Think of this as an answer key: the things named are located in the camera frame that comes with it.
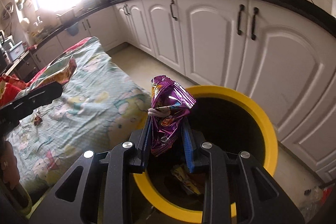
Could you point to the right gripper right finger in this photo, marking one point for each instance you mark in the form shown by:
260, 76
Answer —
241, 179

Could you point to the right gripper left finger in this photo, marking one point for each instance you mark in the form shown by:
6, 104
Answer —
96, 188

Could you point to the purple snack wrapper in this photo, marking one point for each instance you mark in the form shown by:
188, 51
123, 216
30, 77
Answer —
170, 103

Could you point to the small yellow carton box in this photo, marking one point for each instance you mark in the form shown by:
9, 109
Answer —
62, 76

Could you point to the yellow rimmed trash bin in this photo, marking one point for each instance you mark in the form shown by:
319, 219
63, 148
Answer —
235, 123

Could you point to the left hand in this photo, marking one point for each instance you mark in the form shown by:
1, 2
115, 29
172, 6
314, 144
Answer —
9, 166

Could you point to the red floral cushion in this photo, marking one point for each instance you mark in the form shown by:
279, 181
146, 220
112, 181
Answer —
10, 87

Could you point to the brown candy wrapper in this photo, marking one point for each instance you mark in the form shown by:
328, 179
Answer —
37, 120

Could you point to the cartoon print table cloth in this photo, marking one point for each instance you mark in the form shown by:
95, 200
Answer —
99, 108

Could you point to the white storage box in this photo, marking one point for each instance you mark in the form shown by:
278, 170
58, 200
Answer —
16, 51

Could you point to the blue hanging basket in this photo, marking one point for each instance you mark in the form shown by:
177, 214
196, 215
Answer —
73, 30

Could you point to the steel cooking pot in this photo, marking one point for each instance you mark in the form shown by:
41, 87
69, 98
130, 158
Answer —
66, 17

